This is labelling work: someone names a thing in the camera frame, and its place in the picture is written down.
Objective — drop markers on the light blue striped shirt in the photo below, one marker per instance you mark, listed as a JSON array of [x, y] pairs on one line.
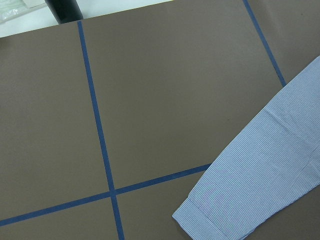
[[271, 163]]

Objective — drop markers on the brown paper table cover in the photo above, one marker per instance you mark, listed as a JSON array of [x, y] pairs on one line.
[[107, 124]]

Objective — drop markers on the black water bottle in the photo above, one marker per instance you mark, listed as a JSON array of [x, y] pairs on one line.
[[65, 11]]

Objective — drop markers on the white plastic bag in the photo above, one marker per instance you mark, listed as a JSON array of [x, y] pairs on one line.
[[10, 9]]

